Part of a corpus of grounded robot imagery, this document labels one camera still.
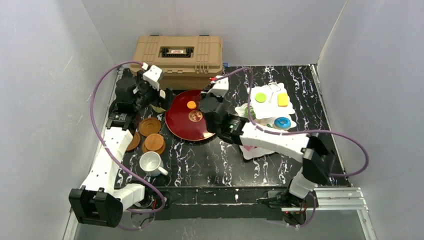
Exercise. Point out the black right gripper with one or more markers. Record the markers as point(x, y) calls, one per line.
point(206, 103)

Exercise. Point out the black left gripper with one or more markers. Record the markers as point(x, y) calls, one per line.
point(158, 96)

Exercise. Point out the pale yellow mug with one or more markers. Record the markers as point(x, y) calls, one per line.
point(158, 109)

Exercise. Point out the orange round cookie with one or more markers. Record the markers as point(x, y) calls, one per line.
point(191, 105)

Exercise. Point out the small light wooden coaster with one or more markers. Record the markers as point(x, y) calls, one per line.
point(154, 142)

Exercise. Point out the green round macaron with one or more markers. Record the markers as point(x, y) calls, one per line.
point(260, 97)

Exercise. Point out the white three-tier cake stand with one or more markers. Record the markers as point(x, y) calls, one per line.
point(268, 111)

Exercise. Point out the white mug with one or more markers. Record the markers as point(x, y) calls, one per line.
point(152, 164)

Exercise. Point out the orange square cake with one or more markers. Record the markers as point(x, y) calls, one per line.
point(283, 100)

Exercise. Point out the blue frosted donut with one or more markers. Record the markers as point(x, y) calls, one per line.
point(282, 123)

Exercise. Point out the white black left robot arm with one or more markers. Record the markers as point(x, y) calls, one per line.
point(96, 201)

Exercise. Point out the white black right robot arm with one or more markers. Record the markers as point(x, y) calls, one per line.
point(307, 148)

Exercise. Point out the round red tray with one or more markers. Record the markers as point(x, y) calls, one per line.
point(187, 124)

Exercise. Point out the brown wooden coaster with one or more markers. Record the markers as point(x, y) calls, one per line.
point(148, 126)

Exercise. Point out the tan plastic toolbox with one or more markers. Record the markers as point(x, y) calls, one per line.
point(188, 62)

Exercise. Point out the dark brown coaster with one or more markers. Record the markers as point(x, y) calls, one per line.
point(134, 142)

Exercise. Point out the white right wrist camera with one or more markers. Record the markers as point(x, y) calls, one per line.
point(219, 87)

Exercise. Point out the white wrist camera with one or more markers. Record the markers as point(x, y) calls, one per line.
point(219, 87)
point(152, 74)

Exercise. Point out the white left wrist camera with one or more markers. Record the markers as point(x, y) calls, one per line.
point(152, 74)

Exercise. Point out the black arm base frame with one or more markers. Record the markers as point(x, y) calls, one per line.
point(269, 203)

